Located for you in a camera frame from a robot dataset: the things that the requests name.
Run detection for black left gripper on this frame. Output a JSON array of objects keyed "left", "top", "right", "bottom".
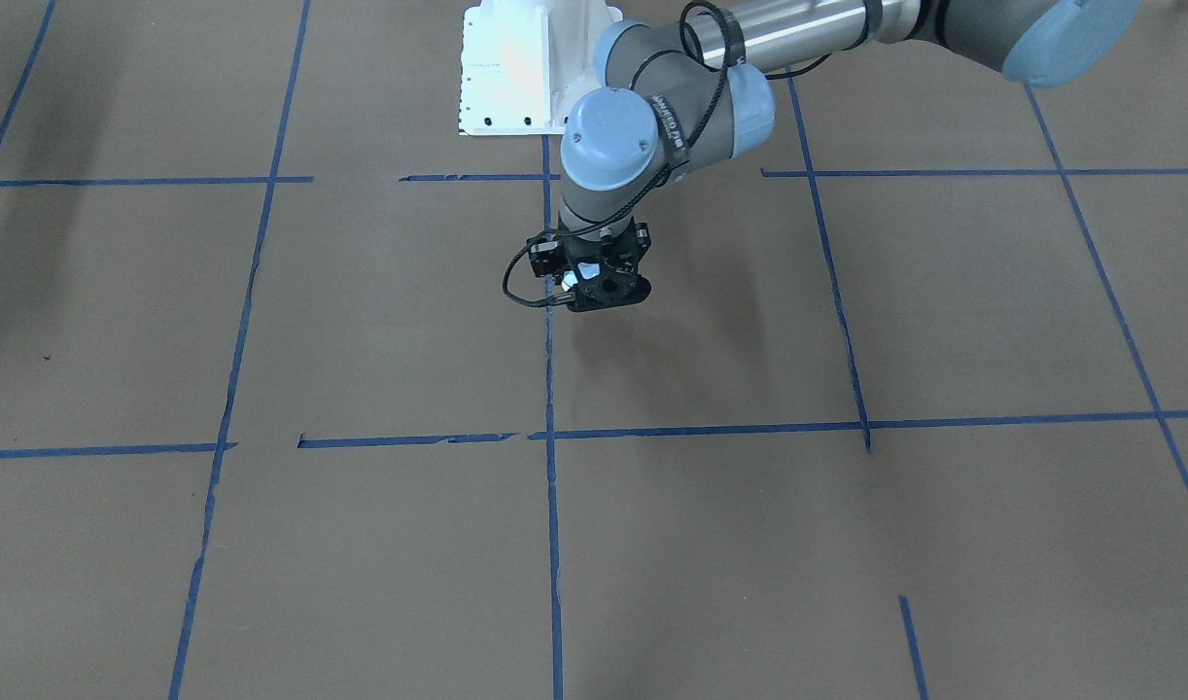
[{"left": 560, "top": 222, "right": 652, "bottom": 313}]

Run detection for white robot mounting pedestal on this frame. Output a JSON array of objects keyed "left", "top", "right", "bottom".
[{"left": 459, "top": 1, "right": 623, "bottom": 137}]

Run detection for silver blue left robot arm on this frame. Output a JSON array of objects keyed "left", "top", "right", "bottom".
[{"left": 520, "top": 1, "right": 1139, "bottom": 313}]

